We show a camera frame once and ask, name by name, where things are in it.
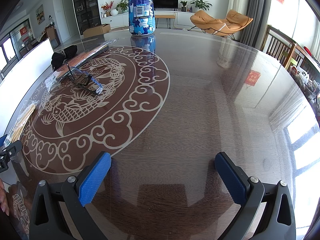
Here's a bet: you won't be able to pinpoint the phone case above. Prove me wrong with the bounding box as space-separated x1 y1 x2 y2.
44 39 117 91

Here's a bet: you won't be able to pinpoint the cotton swab bag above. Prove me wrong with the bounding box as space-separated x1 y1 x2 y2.
4 100 39 146

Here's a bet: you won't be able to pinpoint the person's left hand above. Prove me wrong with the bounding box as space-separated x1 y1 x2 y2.
0 179 10 216

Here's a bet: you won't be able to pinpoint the glasses in clear case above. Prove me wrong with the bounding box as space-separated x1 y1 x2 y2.
66 62 103 96

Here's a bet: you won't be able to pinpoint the cardboard box on floor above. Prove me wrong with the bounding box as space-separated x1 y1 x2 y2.
83 24 111 38

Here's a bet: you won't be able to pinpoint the wooden dining chair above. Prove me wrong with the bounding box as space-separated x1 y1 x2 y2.
260 25 307 71

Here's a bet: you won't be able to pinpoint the red flowers in vase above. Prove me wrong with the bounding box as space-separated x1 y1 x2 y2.
101 1 114 16

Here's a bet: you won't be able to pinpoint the black glass display cabinet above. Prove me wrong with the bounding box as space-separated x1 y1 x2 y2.
73 0 101 35

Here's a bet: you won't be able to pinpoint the green potted plant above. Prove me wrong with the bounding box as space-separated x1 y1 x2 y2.
116 0 129 13

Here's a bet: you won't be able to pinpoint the blue camouflage bottle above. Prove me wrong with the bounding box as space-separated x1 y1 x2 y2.
128 0 156 36

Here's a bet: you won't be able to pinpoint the orange lounge chair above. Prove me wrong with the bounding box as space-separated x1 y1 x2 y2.
190 10 253 40

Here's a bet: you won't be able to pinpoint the wooden bench stool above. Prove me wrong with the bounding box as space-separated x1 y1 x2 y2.
155 14 176 29

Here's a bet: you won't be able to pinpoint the white tv cabinet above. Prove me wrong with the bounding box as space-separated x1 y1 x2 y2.
101 10 198 29

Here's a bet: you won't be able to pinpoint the grey curtain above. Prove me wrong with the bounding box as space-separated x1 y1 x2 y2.
240 0 271 49

